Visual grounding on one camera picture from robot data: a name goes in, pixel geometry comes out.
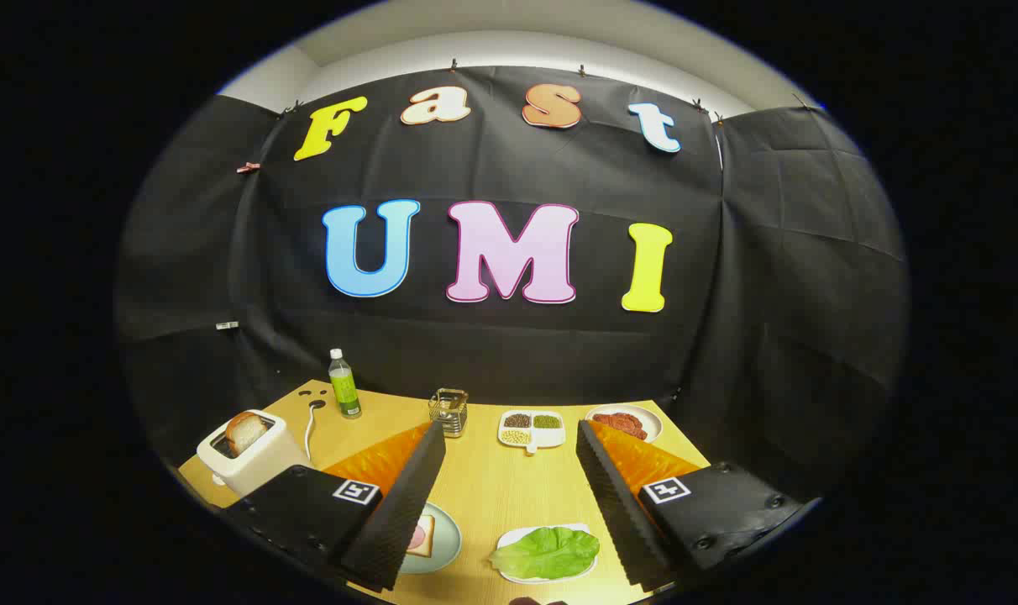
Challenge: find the white square plate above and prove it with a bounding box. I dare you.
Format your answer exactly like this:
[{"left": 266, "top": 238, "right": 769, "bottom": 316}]
[{"left": 490, "top": 523, "right": 598, "bottom": 585}]

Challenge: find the pale green round plate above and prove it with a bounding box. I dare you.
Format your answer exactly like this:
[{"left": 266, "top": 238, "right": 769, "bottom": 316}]
[{"left": 398, "top": 502, "right": 463, "bottom": 575}]

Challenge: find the green lettuce leaf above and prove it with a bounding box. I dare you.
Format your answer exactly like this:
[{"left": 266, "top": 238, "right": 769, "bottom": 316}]
[{"left": 490, "top": 527, "right": 601, "bottom": 581}]

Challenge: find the white round meat plate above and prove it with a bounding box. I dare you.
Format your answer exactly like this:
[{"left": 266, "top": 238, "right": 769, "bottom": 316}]
[{"left": 585, "top": 404, "right": 664, "bottom": 445}]

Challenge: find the brown cooked meat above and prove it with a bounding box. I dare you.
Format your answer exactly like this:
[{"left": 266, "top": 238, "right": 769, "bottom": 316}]
[{"left": 593, "top": 412, "right": 648, "bottom": 441}]

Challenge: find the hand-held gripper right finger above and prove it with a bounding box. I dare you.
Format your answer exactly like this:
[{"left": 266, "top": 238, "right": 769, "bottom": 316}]
[{"left": 576, "top": 418, "right": 814, "bottom": 593}]

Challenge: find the white toaster cable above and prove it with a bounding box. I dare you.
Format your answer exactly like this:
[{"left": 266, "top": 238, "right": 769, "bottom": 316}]
[{"left": 304, "top": 401, "right": 327, "bottom": 461}]

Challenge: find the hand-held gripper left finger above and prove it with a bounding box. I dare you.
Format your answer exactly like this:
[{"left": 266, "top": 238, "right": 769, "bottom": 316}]
[{"left": 223, "top": 420, "right": 448, "bottom": 593}]

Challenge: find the cream toaster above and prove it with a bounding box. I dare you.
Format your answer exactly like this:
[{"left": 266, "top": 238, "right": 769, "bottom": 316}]
[{"left": 197, "top": 410, "right": 311, "bottom": 498}]

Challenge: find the wire utensil holder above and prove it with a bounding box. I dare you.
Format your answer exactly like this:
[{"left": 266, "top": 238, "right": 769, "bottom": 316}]
[{"left": 428, "top": 388, "right": 470, "bottom": 439}]

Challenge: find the green label water bottle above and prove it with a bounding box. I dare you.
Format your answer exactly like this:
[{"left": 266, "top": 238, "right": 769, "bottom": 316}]
[{"left": 328, "top": 349, "right": 363, "bottom": 419}]

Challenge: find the black backdrop cloth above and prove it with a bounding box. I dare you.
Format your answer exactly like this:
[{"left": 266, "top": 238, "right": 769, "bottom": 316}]
[{"left": 114, "top": 66, "right": 909, "bottom": 505}]

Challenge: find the plain bread slice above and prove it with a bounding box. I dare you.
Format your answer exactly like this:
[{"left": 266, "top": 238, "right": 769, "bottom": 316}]
[{"left": 226, "top": 412, "right": 268, "bottom": 457}]

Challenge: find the toast slice under ham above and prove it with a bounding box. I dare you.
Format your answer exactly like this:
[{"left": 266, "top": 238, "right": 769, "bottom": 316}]
[{"left": 406, "top": 514, "right": 436, "bottom": 558}]

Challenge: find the white divided bean dish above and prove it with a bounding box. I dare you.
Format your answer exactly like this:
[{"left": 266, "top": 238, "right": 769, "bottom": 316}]
[{"left": 497, "top": 409, "right": 566, "bottom": 455}]

